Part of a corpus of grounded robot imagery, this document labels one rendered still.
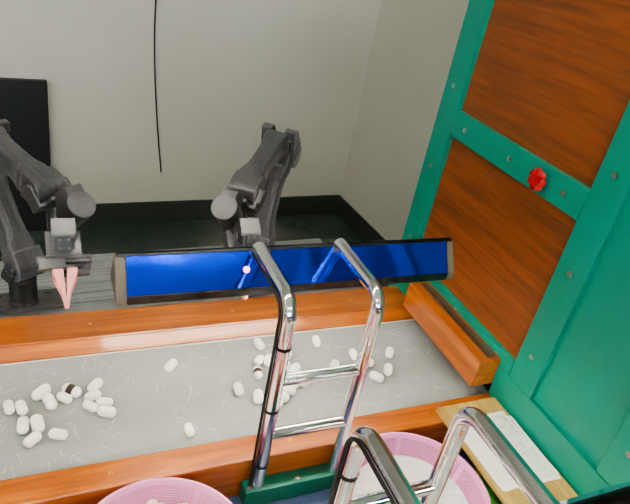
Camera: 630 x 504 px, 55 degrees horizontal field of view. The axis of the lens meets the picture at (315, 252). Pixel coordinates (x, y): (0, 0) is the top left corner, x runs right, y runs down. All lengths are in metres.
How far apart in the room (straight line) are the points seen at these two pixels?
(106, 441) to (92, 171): 2.18
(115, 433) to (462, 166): 0.93
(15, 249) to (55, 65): 1.62
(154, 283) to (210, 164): 2.39
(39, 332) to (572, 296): 1.05
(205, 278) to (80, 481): 0.38
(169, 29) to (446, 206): 1.90
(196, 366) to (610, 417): 0.80
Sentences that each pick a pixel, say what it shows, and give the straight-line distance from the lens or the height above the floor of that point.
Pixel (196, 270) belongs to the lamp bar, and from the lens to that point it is 0.97.
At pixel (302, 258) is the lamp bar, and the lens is 1.03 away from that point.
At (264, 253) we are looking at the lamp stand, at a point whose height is 1.12.
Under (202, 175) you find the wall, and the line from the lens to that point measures 3.34.
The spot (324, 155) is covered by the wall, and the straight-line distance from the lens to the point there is 3.57.
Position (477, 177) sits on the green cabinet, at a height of 1.16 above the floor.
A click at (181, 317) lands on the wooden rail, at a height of 0.76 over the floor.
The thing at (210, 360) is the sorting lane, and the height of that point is 0.74.
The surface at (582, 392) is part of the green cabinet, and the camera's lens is 1.23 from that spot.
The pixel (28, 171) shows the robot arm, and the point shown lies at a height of 1.06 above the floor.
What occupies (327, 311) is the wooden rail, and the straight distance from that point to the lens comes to 1.49.
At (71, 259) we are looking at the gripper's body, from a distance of 1.28.
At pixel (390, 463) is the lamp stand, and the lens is 0.68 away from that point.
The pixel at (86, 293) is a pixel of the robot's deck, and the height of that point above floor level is 0.67.
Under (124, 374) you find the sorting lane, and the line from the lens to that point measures 1.30.
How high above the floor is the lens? 1.61
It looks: 29 degrees down
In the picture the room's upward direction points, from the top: 12 degrees clockwise
